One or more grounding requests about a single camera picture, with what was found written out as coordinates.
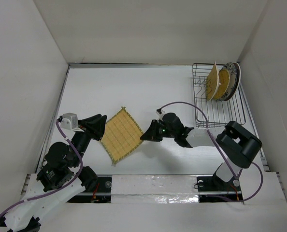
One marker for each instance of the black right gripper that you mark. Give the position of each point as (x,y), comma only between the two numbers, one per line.
(151,134)

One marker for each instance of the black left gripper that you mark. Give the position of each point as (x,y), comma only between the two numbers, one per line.
(94,125)

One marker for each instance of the square bamboo mat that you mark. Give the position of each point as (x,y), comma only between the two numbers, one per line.
(122,136)

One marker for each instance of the rounded bamboo tray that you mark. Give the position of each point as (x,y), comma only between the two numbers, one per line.
(212,82)

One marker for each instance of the round bamboo tray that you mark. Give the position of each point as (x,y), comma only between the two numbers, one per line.
(224,80)

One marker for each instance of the red and teal floral plate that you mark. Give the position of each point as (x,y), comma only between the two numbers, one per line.
(237,80)

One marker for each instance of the blue and white floral plate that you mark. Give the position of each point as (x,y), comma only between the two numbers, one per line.
(232,70)

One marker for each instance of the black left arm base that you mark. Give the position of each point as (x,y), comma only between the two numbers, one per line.
(101,193)

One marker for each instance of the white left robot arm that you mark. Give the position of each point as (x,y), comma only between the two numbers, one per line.
(61,178)

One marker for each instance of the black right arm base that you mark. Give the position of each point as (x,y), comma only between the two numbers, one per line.
(211,189)

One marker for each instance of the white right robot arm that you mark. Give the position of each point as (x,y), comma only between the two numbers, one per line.
(236,144)

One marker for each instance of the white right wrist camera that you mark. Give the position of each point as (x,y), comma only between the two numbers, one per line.
(160,113)

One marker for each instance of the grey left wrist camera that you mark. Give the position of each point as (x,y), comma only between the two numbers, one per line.
(68,121)

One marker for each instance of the grey wire dish rack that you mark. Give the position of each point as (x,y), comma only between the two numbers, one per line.
(214,113)

